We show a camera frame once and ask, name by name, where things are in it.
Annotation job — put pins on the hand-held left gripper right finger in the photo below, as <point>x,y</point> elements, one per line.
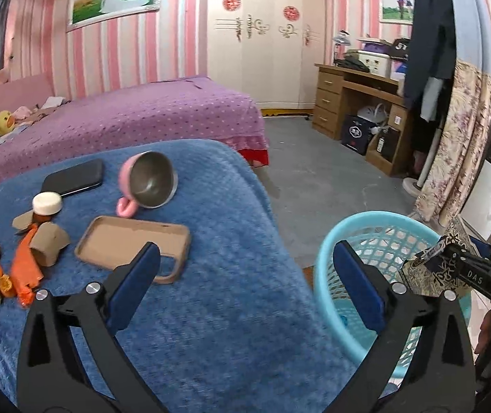
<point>357,288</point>

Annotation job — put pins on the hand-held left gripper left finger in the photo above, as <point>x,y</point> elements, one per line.
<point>136,286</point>

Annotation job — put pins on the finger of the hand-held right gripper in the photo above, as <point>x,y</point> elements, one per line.
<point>456,252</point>

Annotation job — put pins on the black gold patterned wrapper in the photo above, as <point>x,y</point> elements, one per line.
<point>430,275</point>

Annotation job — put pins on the light blue plastic basket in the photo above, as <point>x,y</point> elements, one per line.
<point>327,258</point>

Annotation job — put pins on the cardboard tube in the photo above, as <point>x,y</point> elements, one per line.
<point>50,243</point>

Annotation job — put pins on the orange plastic wrapper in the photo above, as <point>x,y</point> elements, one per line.
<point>25,266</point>

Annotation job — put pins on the small bottle with white cap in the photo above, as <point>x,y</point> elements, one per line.
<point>47,204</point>

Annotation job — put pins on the torn cardboard piece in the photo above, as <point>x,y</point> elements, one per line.
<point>23,221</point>

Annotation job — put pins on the tan phone case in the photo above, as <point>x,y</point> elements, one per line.
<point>121,245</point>

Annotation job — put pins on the white standing fan base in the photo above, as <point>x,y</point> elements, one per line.
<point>412,187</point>

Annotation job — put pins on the blue fleece blanket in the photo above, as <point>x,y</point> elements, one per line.
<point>228,309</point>

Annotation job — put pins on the pink steel-lined mug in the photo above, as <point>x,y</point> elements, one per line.
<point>151,178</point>

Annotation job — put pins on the floral curtain with blue top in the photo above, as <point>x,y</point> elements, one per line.
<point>464,137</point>

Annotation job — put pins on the black smartphone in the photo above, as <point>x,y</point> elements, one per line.
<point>73,177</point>

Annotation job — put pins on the black bottle box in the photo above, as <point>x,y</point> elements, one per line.
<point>388,144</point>

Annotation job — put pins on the cardboard box with label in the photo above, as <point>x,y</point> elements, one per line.
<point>397,117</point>

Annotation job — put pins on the dark box with round emblem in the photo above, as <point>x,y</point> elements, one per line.
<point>356,135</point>

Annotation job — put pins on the grey hanging garment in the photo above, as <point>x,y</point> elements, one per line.
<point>430,99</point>

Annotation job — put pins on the white bag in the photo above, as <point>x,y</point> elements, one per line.
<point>372,115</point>

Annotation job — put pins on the red bed skirt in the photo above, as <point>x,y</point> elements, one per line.
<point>256,157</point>

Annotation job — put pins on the purple dotted bed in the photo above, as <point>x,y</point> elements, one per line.
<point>142,116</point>

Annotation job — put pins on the wooden desk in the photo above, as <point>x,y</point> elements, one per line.
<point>329,94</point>

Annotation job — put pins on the white cloth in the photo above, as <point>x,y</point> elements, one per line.
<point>53,103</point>

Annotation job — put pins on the white storage box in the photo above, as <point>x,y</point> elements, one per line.
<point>376,64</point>

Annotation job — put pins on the pink plush toy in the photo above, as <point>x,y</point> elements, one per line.
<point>24,112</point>

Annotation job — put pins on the yellow duck plush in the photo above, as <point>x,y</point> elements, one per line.
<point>4,122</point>

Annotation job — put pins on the dark hanging jacket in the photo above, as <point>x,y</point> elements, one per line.
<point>430,43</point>

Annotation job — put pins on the black cap with white print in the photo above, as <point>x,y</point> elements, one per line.
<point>399,48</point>

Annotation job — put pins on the dark bag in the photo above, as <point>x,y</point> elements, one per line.
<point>355,63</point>

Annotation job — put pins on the purple box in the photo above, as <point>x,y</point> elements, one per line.
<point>376,45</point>

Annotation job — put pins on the pink headboard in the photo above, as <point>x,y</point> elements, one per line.
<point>9,94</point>

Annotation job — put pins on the desk lamp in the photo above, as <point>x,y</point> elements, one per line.
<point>342,41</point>

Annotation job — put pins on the cream wardrobe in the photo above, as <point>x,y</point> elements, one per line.
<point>267,64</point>

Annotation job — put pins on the framed couple photo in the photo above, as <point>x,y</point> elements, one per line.
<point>396,2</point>

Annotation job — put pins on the red round paper decal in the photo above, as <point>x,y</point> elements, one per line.
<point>289,12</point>
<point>230,3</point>

